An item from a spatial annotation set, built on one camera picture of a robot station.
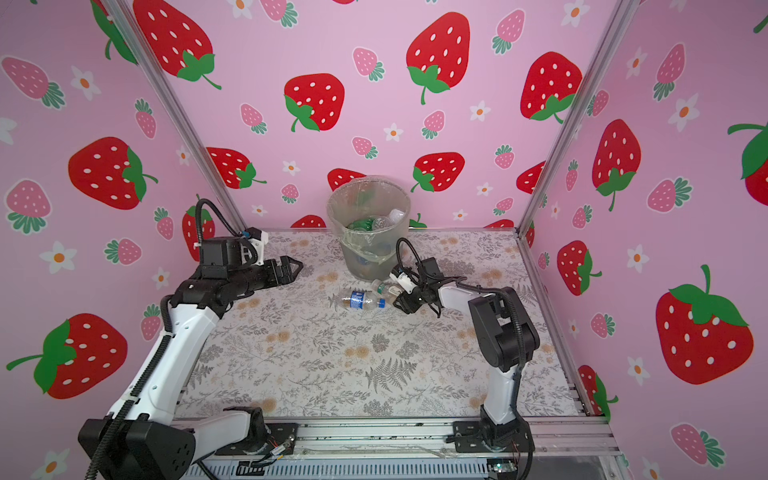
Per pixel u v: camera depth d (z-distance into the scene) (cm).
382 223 88
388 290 98
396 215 93
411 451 73
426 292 76
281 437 74
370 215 106
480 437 71
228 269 56
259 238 69
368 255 90
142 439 37
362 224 101
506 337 52
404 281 89
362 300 95
